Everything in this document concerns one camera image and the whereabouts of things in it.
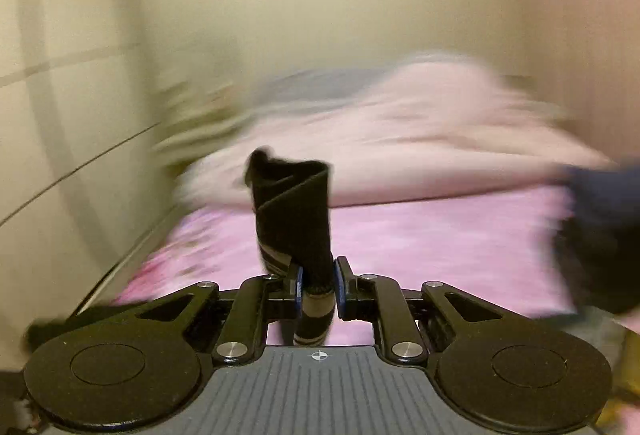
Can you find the pale pink quilt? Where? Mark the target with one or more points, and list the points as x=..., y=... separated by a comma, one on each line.
x=410, y=135

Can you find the stack of folded dark clothes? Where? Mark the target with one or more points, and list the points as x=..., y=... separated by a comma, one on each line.
x=605, y=235

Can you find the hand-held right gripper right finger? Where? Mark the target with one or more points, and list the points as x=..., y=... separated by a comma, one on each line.
x=339, y=287

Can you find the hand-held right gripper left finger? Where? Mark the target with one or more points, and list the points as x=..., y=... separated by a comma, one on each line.
x=298, y=287

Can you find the cream wardrobe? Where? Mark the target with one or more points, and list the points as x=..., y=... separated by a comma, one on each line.
x=60, y=125

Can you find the pink floral blanket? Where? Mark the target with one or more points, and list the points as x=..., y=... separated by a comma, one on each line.
x=440, y=250

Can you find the striped dark garment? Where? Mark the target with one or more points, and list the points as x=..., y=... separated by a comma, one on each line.
x=295, y=215

